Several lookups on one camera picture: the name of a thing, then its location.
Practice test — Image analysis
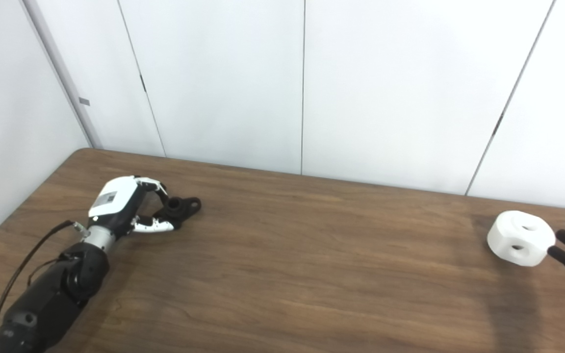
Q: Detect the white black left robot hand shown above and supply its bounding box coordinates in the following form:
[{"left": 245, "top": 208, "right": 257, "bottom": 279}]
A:
[{"left": 88, "top": 176, "right": 185, "bottom": 238}]

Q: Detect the black plastic holder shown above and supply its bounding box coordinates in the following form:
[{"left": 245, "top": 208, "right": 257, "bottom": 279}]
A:
[{"left": 154, "top": 196, "right": 202, "bottom": 231}]

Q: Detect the round white plastic piece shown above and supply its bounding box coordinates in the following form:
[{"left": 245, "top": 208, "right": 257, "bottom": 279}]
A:
[{"left": 487, "top": 210, "right": 556, "bottom": 267}]

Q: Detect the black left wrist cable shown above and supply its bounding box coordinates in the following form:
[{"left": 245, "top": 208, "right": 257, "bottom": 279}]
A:
[{"left": 0, "top": 220, "right": 89, "bottom": 344}]

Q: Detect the grey wall corner strip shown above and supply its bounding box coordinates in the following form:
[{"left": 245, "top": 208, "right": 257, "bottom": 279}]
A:
[{"left": 20, "top": 0, "right": 104, "bottom": 150}]

